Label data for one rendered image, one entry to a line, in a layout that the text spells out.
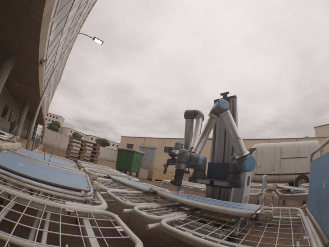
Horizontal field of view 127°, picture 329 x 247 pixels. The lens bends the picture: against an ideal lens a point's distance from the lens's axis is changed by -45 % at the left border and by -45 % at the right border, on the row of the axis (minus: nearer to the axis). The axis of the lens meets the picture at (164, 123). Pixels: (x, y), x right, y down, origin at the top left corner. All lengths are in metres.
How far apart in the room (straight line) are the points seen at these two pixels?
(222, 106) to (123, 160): 6.92
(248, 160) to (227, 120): 0.43
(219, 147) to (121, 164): 6.51
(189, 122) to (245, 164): 0.87
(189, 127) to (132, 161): 5.90
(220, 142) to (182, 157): 0.85
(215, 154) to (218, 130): 0.32
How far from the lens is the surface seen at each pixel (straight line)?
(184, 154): 1.22
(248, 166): 1.41
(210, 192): 1.90
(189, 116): 1.85
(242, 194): 1.91
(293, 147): 8.43
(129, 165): 7.61
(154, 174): 7.43
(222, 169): 1.79
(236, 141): 1.41
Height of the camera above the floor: 0.77
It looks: 17 degrees up
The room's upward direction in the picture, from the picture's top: 9 degrees clockwise
